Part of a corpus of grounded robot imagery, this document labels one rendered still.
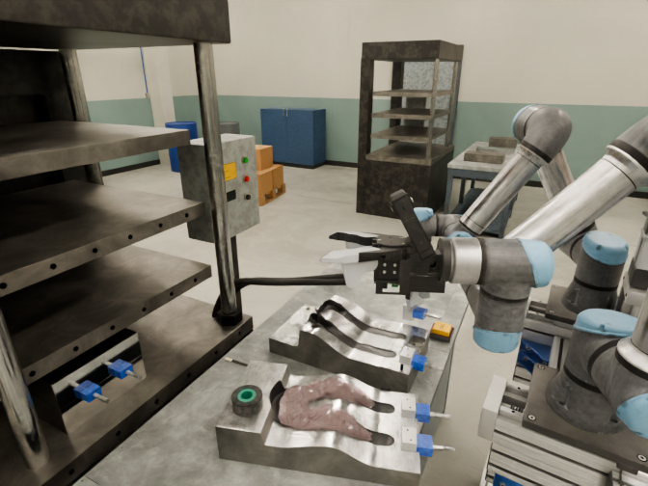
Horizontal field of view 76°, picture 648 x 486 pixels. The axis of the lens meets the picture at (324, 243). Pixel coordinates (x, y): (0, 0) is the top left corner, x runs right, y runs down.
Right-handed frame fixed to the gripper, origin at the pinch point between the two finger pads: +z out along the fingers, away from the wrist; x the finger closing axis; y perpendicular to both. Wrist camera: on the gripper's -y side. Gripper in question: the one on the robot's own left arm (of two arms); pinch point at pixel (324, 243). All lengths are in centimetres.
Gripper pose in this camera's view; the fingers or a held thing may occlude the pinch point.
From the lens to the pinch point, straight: 67.9
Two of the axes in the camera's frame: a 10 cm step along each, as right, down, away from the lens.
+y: -0.1, 9.7, 2.5
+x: 1.0, -2.5, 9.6
